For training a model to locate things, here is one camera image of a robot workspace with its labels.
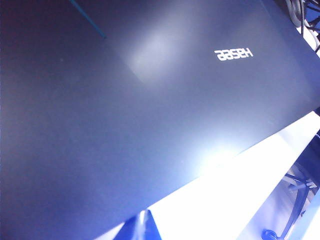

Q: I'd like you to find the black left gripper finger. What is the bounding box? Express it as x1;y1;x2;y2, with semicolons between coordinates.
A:
111;209;163;240

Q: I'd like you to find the black Hasee laptop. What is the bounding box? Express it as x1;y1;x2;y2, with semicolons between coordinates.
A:
0;0;320;240

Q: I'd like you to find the black laptop power cable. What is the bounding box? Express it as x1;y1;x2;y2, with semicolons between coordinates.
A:
282;0;320;54

